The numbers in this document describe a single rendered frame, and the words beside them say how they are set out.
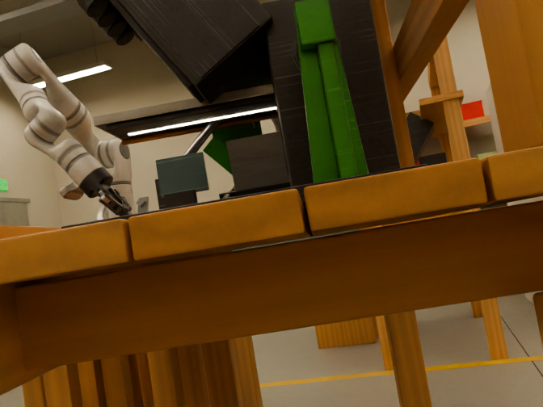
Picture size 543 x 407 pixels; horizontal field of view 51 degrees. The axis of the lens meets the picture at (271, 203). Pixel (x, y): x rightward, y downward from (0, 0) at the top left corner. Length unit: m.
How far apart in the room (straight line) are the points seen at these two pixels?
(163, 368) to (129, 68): 8.36
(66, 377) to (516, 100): 0.94
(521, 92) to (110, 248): 0.35
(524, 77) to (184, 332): 0.36
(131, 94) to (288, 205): 9.33
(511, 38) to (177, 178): 0.76
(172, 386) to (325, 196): 1.37
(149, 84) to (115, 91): 0.61
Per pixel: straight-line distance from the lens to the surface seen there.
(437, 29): 1.15
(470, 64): 8.58
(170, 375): 1.76
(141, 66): 9.76
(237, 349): 2.38
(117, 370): 1.45
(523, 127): 0.51
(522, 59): 0.49
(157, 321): 0.54
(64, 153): 1.43
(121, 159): 1.92
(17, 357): 0.58
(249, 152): 1.32
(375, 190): 0.44
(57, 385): 1.20
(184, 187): 1.12
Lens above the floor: 0.84
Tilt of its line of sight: 4 degrees up
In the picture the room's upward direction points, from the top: 9 degrees counter-clockwise
